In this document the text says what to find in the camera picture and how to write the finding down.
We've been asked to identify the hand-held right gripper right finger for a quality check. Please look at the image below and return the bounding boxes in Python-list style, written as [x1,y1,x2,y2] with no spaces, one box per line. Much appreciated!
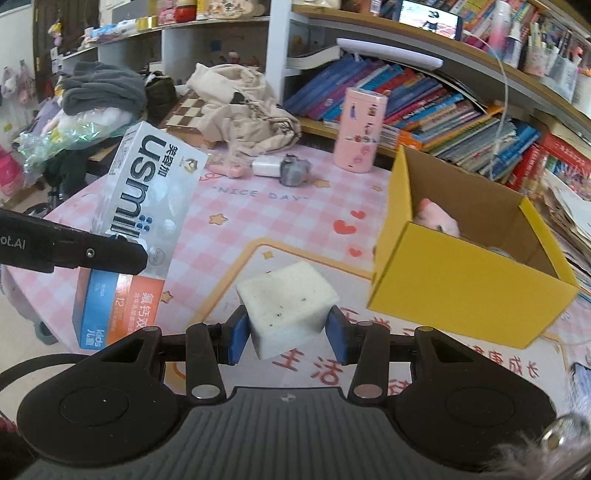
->
[324,307,481,411]

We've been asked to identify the white sponge block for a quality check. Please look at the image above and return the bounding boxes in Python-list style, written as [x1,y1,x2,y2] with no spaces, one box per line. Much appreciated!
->
[235,260,340,361]

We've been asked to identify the iridescent plastic bag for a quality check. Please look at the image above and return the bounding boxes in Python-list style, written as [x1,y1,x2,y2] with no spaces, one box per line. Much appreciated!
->
[18,113,127,169]

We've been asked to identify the white hanging cable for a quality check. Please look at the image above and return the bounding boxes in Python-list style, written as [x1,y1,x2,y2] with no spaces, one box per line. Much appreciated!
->
[462,32,511,183]

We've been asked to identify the yellow cardboard box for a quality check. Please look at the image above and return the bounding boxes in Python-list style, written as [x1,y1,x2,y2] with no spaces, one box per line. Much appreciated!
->
[367,145,580,350]

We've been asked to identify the pen holder cup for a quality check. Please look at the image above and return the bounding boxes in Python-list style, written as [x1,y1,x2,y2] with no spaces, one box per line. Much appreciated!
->
[522,23,555,77]

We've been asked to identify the dark brown bag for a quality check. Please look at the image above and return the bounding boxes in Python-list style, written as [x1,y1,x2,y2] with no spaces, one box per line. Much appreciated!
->
[145,74,178,125]

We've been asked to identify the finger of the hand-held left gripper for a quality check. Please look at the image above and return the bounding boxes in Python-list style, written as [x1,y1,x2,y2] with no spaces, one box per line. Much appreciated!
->
[0,208,148,276]

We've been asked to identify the pile of papers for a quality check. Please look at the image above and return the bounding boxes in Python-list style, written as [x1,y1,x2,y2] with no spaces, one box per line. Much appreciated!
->
[540,171,591,296]

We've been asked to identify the small grey toy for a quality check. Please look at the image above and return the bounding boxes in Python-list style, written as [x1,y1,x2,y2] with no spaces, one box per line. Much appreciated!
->
[279,153,312,188]

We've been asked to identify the pink checked table mat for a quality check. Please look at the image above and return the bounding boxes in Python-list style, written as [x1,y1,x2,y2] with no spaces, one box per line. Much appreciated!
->
[0,141,591,416]

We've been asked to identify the white orange toothpaste box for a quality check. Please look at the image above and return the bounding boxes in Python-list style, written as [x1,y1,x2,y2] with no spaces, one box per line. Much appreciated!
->
[72,121,209,352]

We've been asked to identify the grey fleece garment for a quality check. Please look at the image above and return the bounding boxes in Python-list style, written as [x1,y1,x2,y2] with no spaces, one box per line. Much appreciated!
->
[60,60,148,116]

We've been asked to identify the grey furry cuff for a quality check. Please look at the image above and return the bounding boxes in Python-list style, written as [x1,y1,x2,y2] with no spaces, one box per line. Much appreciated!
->
[480,413,591,480]

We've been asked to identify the white wooden bookshelf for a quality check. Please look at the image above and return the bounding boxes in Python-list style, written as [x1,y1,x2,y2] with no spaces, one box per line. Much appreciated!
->
[60,0,591,153]

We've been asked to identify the cream cloth bag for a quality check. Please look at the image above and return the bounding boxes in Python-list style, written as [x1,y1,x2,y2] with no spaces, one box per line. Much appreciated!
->
[187,62,303,167]

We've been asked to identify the decorative plaque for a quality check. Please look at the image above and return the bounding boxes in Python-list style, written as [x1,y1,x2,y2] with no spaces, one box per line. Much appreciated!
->
[196,0,271,21]

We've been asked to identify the pink sticker canister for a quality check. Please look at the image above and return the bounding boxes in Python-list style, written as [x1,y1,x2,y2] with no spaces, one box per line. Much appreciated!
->
[333,87,389,175]

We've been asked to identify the pink plush pig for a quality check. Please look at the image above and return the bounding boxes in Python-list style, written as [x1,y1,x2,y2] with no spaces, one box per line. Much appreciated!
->
[413,198,462,238]

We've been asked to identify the framed photo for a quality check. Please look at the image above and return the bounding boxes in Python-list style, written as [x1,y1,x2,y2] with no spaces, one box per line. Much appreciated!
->
[398,0,463,41]

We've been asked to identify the thick dark cover book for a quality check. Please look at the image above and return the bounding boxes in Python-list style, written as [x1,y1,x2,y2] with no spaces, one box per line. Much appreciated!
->
[285,44,343,71]

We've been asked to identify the wooden chessboard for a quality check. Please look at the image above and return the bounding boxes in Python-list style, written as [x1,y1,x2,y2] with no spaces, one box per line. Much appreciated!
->
[159,90,222,151]

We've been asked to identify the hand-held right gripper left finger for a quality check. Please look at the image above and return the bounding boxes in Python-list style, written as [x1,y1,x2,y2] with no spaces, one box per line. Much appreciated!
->
[95,307,252,411]

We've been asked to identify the pink white bottle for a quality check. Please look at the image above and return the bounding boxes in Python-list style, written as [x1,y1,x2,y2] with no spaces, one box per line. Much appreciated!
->
[489,0,515,51]

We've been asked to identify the row of colourful books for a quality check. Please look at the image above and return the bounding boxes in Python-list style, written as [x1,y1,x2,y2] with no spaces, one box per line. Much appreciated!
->
[283,55,591,195]

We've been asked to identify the black smartphone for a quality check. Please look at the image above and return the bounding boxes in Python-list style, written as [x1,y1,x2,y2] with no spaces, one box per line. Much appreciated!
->
[571,362,591,407]

